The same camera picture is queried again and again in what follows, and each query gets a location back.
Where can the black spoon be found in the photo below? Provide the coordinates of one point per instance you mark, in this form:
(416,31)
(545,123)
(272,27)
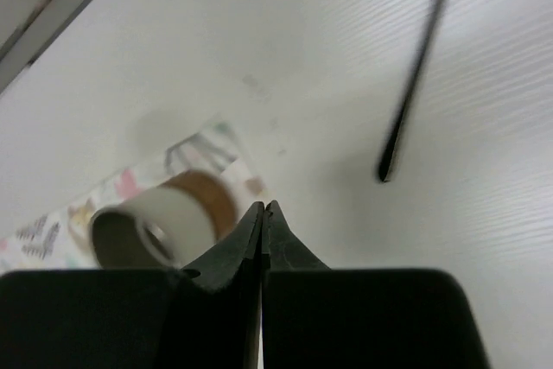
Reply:
(389,154)

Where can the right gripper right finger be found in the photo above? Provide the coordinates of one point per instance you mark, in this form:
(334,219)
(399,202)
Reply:
(317,317)

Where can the floral animal print cloth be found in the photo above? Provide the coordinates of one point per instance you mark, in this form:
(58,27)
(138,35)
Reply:
(60,240)

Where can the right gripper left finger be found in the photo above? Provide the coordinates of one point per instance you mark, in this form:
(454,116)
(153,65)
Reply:
(205,315)

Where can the stainless steel cup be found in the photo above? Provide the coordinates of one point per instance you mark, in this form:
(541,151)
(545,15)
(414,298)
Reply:
(169,225)

